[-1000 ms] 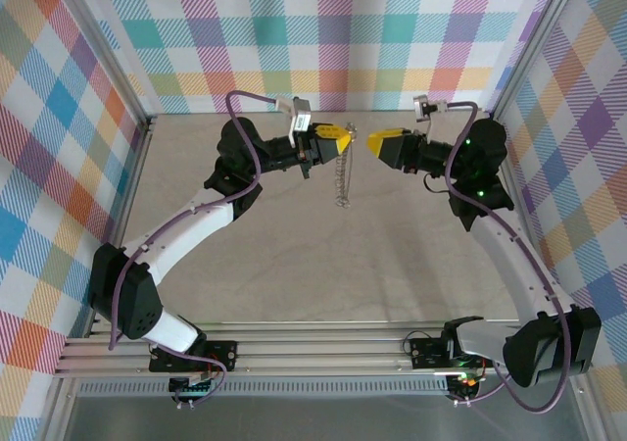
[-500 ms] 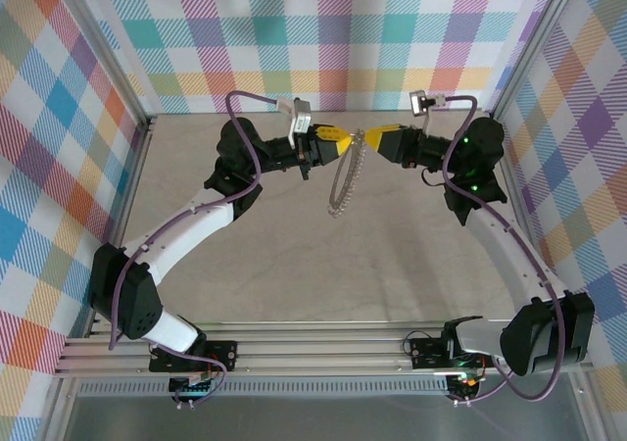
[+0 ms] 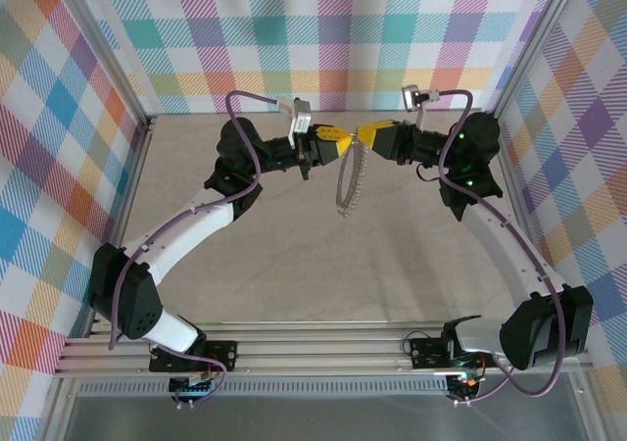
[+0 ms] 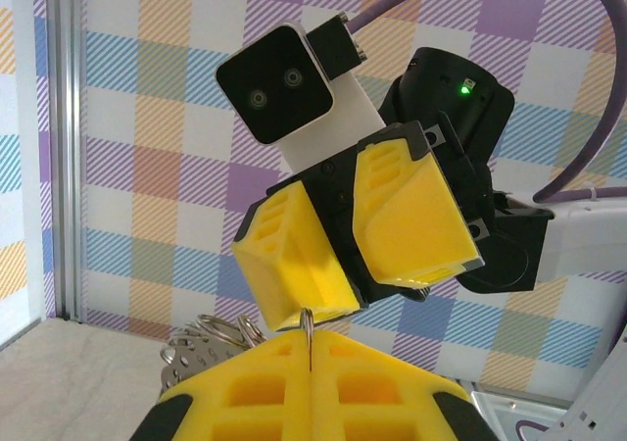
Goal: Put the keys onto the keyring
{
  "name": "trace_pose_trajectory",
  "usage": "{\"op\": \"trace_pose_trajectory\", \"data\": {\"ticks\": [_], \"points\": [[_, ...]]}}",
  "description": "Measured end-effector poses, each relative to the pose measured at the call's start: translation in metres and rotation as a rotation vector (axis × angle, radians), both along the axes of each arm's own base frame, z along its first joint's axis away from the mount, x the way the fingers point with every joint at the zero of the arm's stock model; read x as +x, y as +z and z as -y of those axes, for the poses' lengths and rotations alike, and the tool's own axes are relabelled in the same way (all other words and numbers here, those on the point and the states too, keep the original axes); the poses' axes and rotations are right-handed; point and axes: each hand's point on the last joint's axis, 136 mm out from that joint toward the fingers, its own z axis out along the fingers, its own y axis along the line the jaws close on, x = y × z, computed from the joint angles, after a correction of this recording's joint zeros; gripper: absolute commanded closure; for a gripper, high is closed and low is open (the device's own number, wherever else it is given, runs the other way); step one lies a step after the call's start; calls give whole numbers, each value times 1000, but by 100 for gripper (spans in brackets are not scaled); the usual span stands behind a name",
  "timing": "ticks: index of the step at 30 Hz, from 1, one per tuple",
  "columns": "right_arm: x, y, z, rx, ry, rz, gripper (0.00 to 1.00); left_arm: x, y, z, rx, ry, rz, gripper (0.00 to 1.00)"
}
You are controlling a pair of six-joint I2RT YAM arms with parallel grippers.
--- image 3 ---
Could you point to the large metal keyring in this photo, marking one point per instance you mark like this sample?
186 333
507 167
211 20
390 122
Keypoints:
359 171

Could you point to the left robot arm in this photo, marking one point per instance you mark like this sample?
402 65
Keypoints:
196 230

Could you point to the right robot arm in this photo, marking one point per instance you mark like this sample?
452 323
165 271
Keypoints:
490 235

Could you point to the right circuit board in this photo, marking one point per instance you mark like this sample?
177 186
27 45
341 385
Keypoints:
465 381

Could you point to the circuit board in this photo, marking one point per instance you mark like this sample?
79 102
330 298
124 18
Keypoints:
196 389
465 381

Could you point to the left circuit board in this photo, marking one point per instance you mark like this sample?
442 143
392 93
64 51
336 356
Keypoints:
196 389

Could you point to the grey metal sheet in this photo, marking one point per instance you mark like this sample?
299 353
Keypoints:
318 421

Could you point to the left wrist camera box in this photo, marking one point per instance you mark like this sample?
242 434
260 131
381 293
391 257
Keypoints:
300 117

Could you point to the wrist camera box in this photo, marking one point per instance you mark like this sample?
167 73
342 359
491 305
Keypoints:
411 99
300 117

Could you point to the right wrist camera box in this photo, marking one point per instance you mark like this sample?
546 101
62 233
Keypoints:
411 99

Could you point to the right aluminium side rail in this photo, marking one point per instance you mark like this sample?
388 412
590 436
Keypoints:
509 166

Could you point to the aluminium side rail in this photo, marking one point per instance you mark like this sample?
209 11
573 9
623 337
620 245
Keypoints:
134 176
509 166

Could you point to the left aluminium side rail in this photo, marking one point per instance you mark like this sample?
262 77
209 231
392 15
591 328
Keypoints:
134 176

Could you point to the right upright aluminium post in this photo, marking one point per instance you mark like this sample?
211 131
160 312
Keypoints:
531 44

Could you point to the upright aluminium post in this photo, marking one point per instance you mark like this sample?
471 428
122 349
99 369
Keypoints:
110 51
531 44

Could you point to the left upright aluminium post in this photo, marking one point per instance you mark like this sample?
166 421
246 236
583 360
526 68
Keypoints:
110 51

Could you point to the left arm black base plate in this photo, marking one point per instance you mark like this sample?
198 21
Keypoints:
223 355

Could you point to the aluminium rail beam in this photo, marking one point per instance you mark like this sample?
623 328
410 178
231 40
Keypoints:
318 353

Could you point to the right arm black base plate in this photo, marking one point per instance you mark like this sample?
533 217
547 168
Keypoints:
426 355

